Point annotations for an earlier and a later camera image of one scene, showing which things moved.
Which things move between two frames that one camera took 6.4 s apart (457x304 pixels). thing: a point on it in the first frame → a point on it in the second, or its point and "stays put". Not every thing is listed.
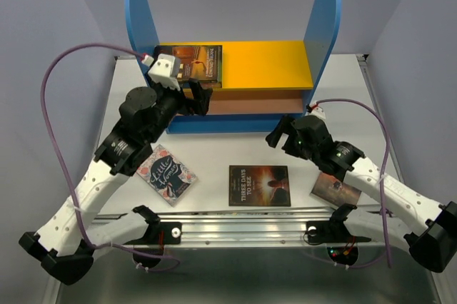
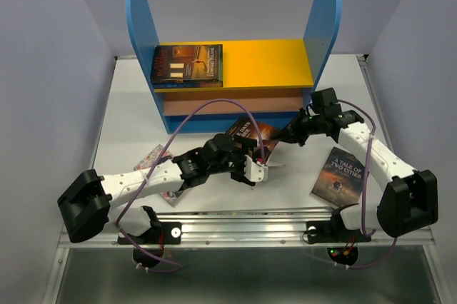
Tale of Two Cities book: x=328 y=188 stays put
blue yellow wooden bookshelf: x=267 y=86 stays put
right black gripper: x=285 y=123 → x=290 y=133
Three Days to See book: x=258 y=185 → x=245 y=128
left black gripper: x=201 y=98 → x=246 y=145
